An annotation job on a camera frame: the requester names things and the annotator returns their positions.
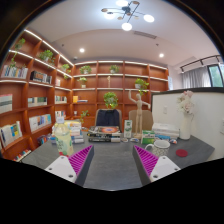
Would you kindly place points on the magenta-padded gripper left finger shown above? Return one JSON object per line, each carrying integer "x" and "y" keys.
{"x": 61, "y": 166}

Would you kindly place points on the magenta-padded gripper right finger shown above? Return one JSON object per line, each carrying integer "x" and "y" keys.
{"x": 163, "y": 166}

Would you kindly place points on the clear drink bottle green label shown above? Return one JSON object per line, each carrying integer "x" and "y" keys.
{"x": 63, "y": 141}

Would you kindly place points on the white mug with line pattern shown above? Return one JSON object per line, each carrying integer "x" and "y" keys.
{"x": 161, "y": 148}

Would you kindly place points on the flat round red coaster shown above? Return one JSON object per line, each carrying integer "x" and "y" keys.
{"x": 181, "y": 153}

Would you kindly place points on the green and white box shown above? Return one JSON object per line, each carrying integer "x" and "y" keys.
{"x": 148, "y": 137}

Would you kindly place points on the white book stack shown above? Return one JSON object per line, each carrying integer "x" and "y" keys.
{"x": 166, "y": 130}

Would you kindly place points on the colourful book stack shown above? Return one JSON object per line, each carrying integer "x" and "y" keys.
{"x": 76, "y": 131}

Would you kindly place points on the white vase with pale flowers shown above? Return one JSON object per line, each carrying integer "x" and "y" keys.
{"x": 185, "y": 126}

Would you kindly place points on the tan chair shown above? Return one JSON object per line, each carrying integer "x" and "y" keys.
{"x": 148, "y": 120}

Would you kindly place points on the dark book stack orange cover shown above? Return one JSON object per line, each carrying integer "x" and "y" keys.
{"x": 105, "y": 133}

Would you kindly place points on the brown wooden shelf unit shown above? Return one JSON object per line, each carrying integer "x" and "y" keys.
{"x": 43, "y": 90}

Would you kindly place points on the grey curtain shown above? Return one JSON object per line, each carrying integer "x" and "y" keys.
{"x": 196, "y": 77}

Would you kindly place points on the window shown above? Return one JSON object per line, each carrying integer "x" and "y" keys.
{"x": 215, "y": 76}

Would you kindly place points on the recessed ceiling light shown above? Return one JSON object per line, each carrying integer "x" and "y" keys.
{"x": 161, "y": 55}
{"x": 81, "y": 50}

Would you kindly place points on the ceiling air vent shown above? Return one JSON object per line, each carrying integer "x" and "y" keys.
{"x": 145, "y": 34}

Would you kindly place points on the branched ceiling lamp round bulbs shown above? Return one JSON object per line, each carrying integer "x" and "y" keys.
{"x": 126, "y": 13}

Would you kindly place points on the white wall socket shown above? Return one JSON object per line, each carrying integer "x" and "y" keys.
{"x": 165, "y": 109}

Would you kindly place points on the black track light rail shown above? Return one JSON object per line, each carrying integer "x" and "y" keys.
{"x": 200, "y": 61}

